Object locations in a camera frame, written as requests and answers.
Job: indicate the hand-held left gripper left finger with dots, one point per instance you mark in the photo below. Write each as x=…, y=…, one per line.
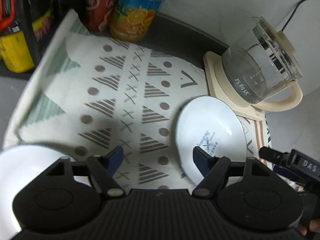
x=113, y=158

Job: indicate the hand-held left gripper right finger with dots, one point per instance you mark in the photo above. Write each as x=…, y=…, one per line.
x=201, y=160

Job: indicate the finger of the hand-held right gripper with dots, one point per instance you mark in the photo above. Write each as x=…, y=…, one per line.
x=273, y=156

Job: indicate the white plate with blue print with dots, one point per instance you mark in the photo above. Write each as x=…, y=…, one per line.
x=210, y=125

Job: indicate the patterned fringed table mat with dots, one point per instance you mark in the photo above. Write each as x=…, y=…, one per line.
x=100, y=100

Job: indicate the cream kettle base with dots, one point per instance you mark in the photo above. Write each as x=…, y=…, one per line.
x=215, y=75

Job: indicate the red drink can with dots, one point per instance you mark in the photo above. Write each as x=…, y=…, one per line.
x=100, y=10

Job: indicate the orange juice bottle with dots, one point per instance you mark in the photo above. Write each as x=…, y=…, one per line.
x=137, y=10

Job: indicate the black metal kitchen rack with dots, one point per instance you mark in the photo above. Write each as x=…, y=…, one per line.
x=37, y=10

